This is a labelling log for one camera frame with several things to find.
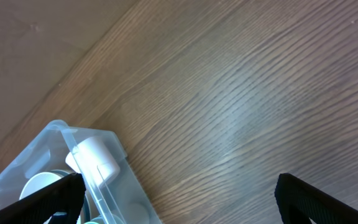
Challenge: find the cream bowl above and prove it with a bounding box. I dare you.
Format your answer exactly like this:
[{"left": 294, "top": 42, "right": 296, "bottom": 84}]
[{"left": 19, "top": 171, "right": 68, "bottom": 200}]

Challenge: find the clear plastic storage bin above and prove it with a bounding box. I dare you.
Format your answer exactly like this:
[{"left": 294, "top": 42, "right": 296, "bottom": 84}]
[{"left": 0, "top": 120, "right": 160, "bottom": 223}]

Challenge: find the pink small cup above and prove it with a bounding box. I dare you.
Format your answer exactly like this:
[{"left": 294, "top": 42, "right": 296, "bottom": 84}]
[{"left": 77, "top": 136, "right": 121, "bottom": 187}]

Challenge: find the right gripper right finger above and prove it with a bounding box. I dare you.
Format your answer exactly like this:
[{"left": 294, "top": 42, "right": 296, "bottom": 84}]
[{"left": 275, "top": 173, "right": 358, "bottom": 224}]

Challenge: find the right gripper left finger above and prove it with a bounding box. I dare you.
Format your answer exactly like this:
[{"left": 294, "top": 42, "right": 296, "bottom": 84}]
[{"left": 0, "top": 174, "right": 86, "bottom": 224}]

